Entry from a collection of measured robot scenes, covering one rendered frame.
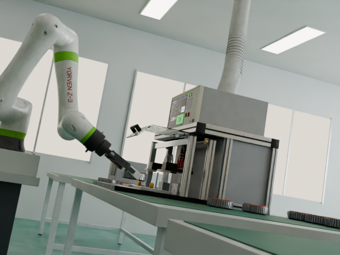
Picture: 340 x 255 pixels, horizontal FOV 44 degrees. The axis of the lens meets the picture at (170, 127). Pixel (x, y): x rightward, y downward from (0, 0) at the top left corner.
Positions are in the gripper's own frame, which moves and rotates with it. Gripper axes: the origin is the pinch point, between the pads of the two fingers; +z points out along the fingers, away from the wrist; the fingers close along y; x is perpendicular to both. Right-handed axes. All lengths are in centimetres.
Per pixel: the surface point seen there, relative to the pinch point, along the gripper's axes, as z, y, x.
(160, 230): 0, 77, -17
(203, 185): 27.6, 4.6, 16.4
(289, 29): 105, -325, 346
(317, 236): 36, 82, 10
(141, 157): 87, -488, 94
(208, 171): 25.7, 3.9, 23.1
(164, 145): 9.9, -37.0, 28.0
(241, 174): 39, 5, 33
